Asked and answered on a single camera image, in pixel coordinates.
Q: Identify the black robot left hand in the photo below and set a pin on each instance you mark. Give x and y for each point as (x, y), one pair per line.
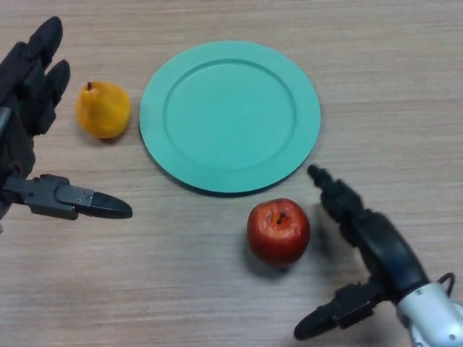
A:
(18, 108)

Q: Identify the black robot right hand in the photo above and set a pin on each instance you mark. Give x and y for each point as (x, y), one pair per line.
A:
(387, 249)

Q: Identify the red apple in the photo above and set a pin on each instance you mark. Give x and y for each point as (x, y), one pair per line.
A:
(278, 235)

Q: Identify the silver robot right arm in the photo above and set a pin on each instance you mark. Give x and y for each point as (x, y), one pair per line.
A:
(434, 318)

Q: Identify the green round plate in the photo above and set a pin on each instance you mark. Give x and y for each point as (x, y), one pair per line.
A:
(229, 119)

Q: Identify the yellow pear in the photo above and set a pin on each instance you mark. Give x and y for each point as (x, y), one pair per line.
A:
(103, 112)

